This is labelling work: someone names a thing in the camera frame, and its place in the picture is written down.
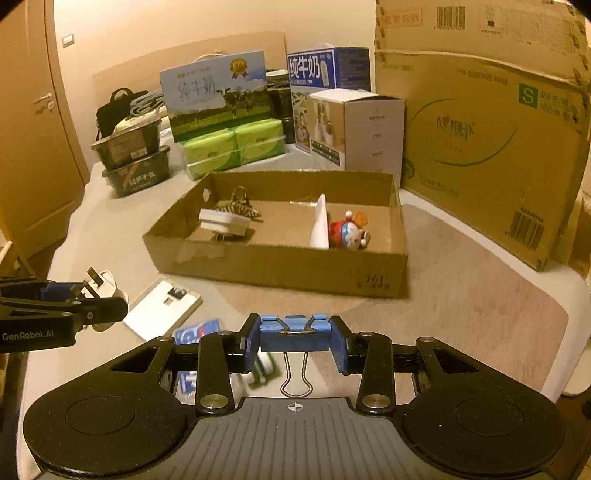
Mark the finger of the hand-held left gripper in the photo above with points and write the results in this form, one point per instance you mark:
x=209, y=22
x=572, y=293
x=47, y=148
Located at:
x=57, y=292
x=101, y=309

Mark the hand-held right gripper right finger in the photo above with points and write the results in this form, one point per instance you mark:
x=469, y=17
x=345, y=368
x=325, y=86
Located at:
x=339, y=350

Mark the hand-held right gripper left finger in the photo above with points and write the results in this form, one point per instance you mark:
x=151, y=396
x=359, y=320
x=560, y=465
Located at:
x=251, y=344

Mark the beige plug adapter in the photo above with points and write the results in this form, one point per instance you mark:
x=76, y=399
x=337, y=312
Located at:
x=108, y=286

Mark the blue binder clip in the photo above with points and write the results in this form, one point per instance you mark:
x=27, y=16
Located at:
x=295, y=334

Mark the blue tissue packet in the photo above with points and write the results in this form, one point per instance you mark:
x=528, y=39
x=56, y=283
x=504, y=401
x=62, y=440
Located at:
x=198, y=332

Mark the white card box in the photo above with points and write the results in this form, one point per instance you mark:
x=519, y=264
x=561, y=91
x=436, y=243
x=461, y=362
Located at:
x=157, y=309

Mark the shallow cardboard tray box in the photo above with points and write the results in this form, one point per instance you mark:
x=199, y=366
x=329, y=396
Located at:
x=277, y=267

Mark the red toy figure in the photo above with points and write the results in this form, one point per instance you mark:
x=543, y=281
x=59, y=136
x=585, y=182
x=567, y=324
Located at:
x=346, y=233

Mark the white square night light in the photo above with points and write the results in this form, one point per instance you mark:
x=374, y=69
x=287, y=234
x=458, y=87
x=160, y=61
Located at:
x=226, y=224

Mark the white remote control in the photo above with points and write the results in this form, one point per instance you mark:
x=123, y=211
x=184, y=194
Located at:
x=320, y=226

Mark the zebra striped hair clip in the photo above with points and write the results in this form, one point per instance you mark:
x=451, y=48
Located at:
x=240, y=210

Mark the wooden door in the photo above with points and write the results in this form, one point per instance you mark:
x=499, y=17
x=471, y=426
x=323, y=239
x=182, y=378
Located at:
x=37, y=161

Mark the black food container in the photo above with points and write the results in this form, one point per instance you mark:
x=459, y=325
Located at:
x=138, y=177
x=129, y=147

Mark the pale plastic bag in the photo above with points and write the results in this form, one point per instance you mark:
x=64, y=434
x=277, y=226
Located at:
x=127, y=125

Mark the black bag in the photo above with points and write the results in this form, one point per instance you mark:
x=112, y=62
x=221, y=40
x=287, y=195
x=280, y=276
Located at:
x=113, y=113

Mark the green tissue pack bundle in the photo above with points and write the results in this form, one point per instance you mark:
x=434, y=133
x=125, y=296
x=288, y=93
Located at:
x=231, y=147

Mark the folded grey cloth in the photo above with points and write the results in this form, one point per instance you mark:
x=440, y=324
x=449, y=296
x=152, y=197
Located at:
x=147, y=104

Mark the white product box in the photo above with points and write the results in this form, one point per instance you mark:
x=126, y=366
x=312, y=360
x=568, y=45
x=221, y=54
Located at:
x=369, y=134

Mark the large brown cardboard box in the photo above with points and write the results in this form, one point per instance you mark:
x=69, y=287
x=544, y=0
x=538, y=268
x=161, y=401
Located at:
x=485, y=161

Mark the green milk carton box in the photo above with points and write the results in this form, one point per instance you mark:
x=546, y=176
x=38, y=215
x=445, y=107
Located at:
x=212, y=97

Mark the white floor stand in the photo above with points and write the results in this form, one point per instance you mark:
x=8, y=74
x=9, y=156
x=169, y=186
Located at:
x=577, y=390

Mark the wooden headboard panel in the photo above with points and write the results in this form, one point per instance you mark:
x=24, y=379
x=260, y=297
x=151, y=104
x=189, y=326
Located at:
x=138, y=64

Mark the black canister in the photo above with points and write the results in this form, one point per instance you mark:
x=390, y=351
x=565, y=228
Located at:
x=281, y=101

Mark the blue milk carton box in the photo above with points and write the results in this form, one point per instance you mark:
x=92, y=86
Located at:
x=323, y=64

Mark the white wall switch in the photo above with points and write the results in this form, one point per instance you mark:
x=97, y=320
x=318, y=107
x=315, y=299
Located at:
x=68, y=40

